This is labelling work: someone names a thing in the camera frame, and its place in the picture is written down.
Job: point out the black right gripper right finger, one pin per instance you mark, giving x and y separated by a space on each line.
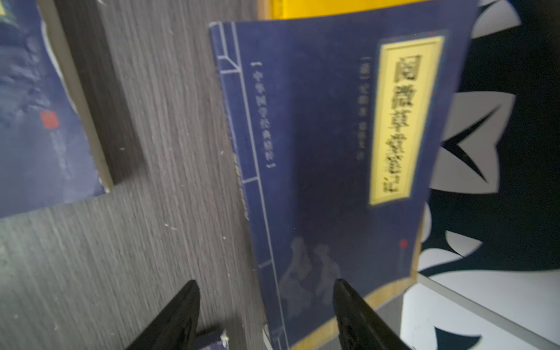
358 325

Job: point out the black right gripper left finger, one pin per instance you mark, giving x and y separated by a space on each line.
175 326

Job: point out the blue book with yellow label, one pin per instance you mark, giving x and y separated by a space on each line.
335 124

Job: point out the blue book under front stack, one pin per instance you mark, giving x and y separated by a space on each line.
212 340

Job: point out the blue book beige label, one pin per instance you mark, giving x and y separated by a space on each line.
50 150

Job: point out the yellow cartoon book on shelf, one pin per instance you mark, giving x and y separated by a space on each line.
292 9

